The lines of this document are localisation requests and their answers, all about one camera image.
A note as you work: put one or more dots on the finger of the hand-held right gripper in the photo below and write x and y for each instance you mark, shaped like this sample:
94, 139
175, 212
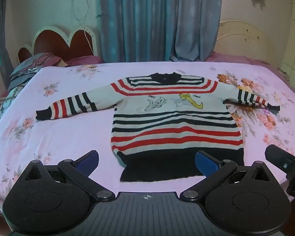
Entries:
276, 153

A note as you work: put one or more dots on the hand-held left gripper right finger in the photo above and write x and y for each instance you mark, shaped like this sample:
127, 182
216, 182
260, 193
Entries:
207, 162

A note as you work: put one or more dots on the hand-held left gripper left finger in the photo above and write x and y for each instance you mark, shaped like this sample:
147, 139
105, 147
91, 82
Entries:
88, 162

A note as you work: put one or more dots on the striped knit sweater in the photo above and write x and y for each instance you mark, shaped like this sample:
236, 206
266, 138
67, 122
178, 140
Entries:
174, 127

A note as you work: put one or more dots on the pink floral bedsheet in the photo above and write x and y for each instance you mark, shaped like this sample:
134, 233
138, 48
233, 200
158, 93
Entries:
64, 132

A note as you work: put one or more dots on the pink pillow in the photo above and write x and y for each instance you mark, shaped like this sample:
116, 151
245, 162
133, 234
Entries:
86, 60

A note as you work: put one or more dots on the pink bed cover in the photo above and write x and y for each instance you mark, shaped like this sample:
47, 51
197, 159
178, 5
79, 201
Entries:
233, 59

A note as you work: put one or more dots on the patterned folded quilt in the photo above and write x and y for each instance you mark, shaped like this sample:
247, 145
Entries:
34, 62

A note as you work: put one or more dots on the cream round headboard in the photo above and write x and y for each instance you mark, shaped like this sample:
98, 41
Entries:
245, 39

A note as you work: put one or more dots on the red scalloped headboard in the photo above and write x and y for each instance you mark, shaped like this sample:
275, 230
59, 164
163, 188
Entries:
61, 41

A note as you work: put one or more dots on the blue patterned curtain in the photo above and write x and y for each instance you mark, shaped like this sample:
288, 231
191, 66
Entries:
137, 19
199, 19

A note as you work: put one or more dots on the grey curtain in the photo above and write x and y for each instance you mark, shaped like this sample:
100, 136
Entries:
1, 29

